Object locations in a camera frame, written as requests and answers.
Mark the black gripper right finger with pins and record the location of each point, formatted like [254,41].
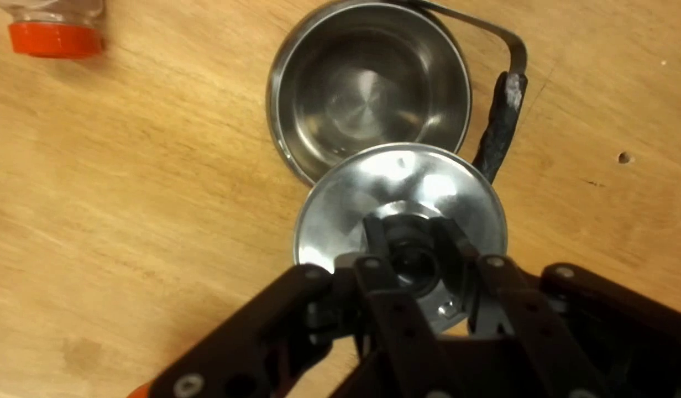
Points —
[592,333]

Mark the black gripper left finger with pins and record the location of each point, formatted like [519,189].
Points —
[281,333]

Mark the stainless steel kettle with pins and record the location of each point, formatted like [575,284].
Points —
[370,80]

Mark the spice bottle orange cap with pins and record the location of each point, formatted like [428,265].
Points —
[55,35]

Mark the steel kettle lid black knob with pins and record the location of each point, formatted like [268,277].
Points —
[370,190]

